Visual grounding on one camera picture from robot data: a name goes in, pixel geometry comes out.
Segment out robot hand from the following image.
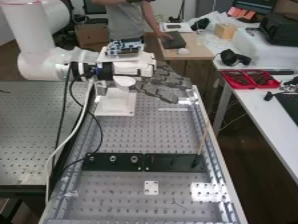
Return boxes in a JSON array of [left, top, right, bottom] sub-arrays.
[[96, 37, 195, 105]]

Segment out white mouse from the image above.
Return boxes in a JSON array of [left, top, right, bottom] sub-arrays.
[[176, 47, 192, 56]]

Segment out small black keyboard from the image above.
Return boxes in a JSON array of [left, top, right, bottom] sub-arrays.
[[160, 30, 189, 50]]

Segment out wooden desk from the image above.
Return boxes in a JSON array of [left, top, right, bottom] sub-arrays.
[[143, 31, 217, 81]]

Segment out small white box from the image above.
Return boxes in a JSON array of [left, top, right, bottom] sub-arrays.
[[94, 82, 139, 117]]

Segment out person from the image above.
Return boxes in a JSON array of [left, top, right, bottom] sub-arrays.
[[91, 0, 177, 43]]

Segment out cardboard box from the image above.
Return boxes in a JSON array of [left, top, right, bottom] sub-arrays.
[[74, 23, 111, 52]]

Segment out black headphones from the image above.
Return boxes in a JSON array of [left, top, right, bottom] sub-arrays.
[[220, 48, 253, 67]]

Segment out small wooden box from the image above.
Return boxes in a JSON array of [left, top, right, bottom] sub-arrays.
[[215, 23, 237, 41]]

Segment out red tray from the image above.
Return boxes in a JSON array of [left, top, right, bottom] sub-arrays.
[[220, 69, 259, 90], [245, 69, 283, 90]]

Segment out thin stick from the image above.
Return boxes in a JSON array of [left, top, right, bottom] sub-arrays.
[[193, 121, 211, 158]]

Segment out black plate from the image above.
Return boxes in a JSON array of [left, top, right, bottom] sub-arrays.
[[82, 152, 208, 174]]

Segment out black equipment case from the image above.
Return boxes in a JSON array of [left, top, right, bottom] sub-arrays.
[[260, 12, 298, 47]]

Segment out large white desk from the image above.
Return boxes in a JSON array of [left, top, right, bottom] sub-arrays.
[[229, 74, 298, 186]]

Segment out small white square plate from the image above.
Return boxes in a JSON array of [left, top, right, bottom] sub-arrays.
[[143, 180, 162, 196]]

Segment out clear box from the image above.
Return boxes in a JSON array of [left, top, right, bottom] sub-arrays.
[[40, 84, 251, 224]]

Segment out white cable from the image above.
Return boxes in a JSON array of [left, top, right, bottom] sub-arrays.
[[43, 79, 98, 205]]

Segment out black cable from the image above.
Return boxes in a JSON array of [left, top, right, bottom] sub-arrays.
[[47, 74, 107, 192]]

